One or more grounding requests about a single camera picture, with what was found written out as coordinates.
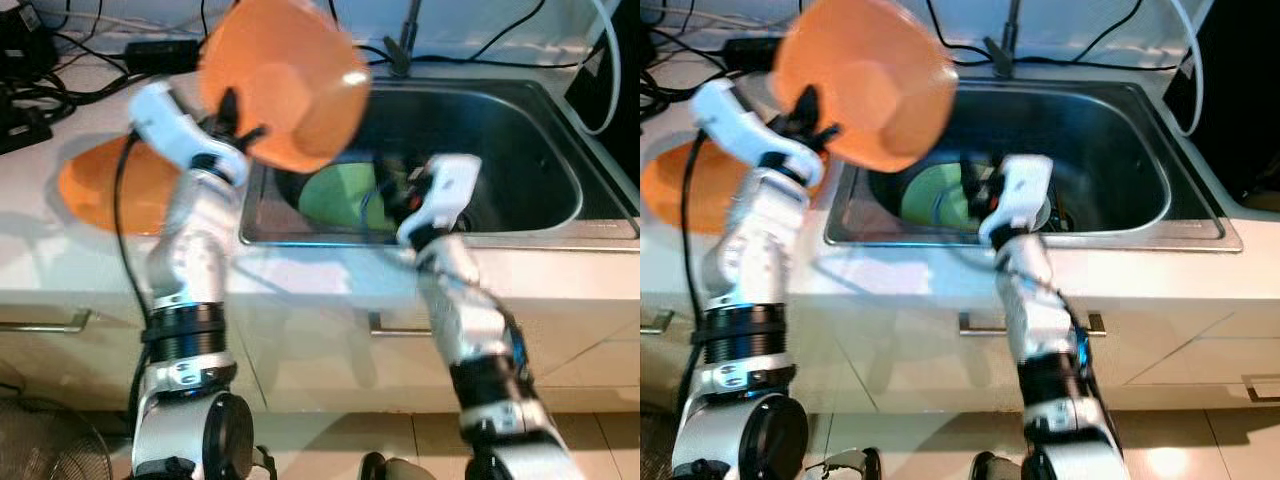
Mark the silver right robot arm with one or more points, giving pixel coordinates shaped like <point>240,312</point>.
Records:
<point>1045,320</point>
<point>470,310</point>

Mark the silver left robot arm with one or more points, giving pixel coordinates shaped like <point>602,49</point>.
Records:
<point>745,270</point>
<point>195,260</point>

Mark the green plate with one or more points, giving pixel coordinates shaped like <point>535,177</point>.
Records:
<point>335,195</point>
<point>930,195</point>

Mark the black power adapter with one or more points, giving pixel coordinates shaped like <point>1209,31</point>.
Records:
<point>750,52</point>
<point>160,55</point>

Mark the stainless steel sink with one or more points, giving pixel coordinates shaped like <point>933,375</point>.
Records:
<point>500,150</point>
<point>1100,140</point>

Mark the dark sink faucet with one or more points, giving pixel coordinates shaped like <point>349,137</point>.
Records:
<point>403,55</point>
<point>1000,55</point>

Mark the white sink cabinet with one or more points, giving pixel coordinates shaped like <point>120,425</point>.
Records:
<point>330,360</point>
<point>900,370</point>

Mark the black electronic device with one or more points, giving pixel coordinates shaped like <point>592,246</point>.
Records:
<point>25,60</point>

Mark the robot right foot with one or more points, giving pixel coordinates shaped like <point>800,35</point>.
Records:
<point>395,470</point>
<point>995,470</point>

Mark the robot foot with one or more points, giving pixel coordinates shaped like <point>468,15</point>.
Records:
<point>395,470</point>
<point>995,470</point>
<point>262,465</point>
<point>845,465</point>

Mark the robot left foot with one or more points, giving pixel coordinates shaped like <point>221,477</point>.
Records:
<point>262,465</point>
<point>845,465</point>

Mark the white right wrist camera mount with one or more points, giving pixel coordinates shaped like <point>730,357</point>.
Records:
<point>1022,195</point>
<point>445,195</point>

